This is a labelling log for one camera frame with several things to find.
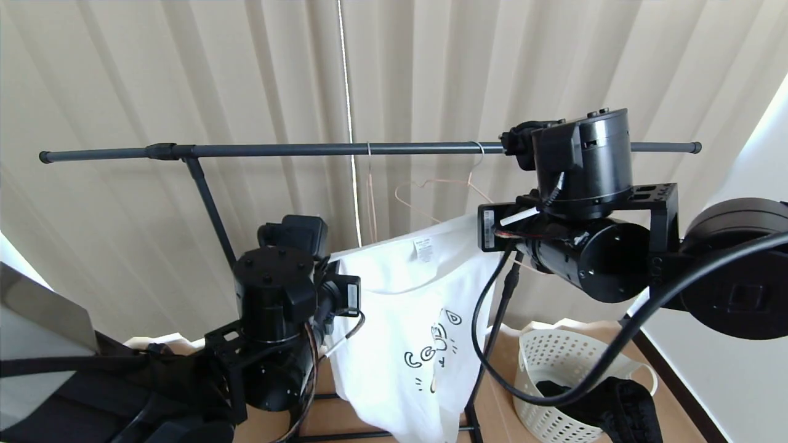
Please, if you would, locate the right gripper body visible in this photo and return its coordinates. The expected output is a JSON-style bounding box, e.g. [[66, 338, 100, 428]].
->
[[477, 205, 653, 303]]

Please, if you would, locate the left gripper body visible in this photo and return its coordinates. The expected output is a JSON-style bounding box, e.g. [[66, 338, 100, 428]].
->
[[246, 261, 363, 412]]

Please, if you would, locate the white printed t-shirt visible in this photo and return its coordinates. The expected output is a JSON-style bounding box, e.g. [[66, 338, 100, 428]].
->
[[329, 212, 507, 443]]

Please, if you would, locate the white laundry basket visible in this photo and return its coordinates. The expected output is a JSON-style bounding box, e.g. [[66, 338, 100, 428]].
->
[[512, 328, 658, 443]]

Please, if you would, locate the pink clothes hanger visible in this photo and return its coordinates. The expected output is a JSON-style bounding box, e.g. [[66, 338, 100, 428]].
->
[[394, 140, 542, 275], [366, 142, 378, 245]]

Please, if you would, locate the black clothes rack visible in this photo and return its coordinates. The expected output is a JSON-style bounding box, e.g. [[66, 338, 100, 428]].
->
[[38, 140, 702, 443]]

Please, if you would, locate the black garment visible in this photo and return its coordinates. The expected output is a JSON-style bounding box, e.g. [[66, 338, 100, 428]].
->
[[536, 377, 664, 443]]

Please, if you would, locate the beige curtain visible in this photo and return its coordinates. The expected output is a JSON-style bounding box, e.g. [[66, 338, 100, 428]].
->
[[0, 0, 788, 346]]

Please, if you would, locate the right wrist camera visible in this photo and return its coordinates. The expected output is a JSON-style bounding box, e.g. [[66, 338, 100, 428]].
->
[[499, 120, 545, 173]]

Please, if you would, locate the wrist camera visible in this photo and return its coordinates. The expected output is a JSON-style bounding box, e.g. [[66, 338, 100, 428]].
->
[[257, 215, 329, 260], [499, 120, 545, 173]]

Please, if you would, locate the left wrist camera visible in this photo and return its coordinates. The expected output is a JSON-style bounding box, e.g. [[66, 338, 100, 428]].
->
[[257, 215, 329, 260]]

